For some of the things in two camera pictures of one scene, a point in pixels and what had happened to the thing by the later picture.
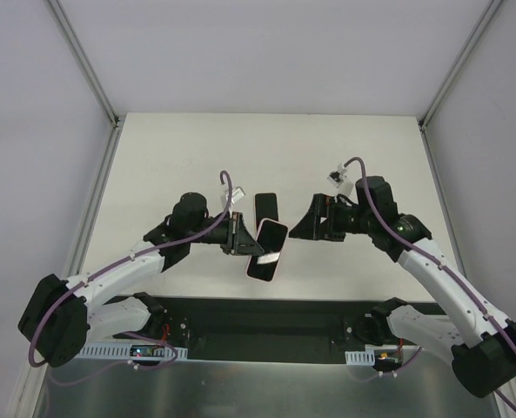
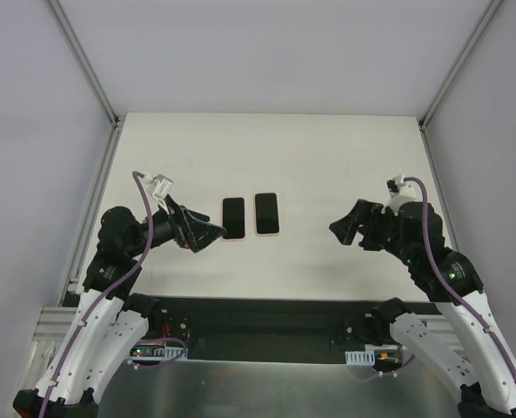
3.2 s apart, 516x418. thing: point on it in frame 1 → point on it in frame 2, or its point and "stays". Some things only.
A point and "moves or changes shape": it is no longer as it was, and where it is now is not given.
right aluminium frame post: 489,12 stays
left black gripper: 232,233 → 184,229
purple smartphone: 271,238 moves or changes shape
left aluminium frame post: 73,40 stays
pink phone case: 271,238 moves or changes shape
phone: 265,206 stays
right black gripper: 328,218 → 368,225
